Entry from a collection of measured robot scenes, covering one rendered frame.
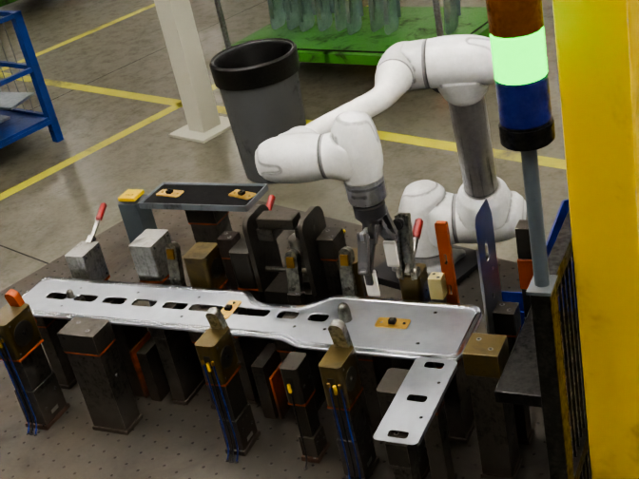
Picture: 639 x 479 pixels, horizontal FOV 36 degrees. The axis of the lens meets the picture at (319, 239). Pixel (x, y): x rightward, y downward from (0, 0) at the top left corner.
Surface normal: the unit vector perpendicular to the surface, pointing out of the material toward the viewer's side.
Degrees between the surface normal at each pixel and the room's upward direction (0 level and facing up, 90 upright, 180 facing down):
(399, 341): 0
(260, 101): 93
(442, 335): 0
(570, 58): 90
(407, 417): 0
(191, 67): 90
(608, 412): 90
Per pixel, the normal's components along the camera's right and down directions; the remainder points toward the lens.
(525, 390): -0.19, -0.86
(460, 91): -0.12, 0.81
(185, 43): 0.73, 0.19
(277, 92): 0.48, 0.38
